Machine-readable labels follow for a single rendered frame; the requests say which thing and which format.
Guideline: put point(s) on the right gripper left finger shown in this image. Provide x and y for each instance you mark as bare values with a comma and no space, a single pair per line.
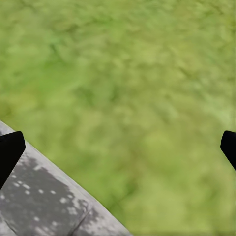
12,147

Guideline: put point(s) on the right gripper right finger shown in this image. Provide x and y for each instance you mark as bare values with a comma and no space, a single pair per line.
228,146

